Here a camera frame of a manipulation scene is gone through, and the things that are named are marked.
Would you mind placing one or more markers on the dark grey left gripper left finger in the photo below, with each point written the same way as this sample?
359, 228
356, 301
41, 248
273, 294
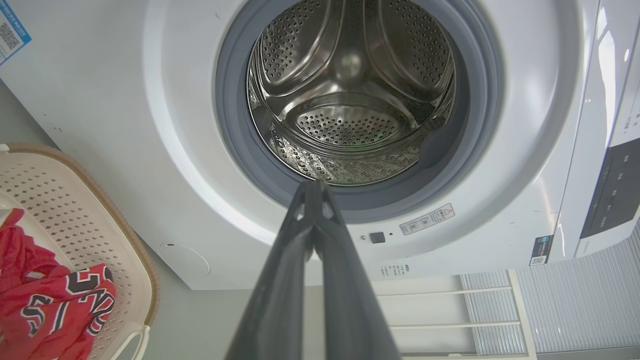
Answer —
275, 310

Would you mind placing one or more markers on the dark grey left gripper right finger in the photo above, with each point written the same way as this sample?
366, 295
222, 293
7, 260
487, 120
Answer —
350, 310

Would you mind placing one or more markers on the red jersey garment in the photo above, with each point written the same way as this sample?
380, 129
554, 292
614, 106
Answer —
45, 305

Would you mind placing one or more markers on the stainless steel washing machine drum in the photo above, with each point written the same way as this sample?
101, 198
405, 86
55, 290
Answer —
350, 125

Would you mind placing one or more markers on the dark sticker with QR code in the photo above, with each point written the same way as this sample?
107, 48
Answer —
541, 250

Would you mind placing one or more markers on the cream perforated laundry basket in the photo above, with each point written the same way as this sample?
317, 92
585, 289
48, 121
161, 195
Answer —
90, 215

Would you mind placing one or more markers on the small printed text sticker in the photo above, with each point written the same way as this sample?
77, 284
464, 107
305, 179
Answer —
395, 270

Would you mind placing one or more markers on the black door latch socket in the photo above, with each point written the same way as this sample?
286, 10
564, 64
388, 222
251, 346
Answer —
377, 237

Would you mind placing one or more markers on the round white filter cover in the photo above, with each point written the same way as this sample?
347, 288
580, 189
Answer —
184, 260

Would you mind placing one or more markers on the grey warning label sticker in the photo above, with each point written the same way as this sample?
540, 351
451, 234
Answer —
427, 219

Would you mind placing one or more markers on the white framed rack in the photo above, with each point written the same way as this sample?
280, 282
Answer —
520, 320

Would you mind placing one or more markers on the grey rubber door gasket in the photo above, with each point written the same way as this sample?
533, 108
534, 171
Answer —
480, 125

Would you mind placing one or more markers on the white front-load washing machine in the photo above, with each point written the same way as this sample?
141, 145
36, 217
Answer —
125, 100

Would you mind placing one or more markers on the blue energy label sticker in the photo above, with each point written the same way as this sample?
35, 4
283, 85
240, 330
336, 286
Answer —
11, 35

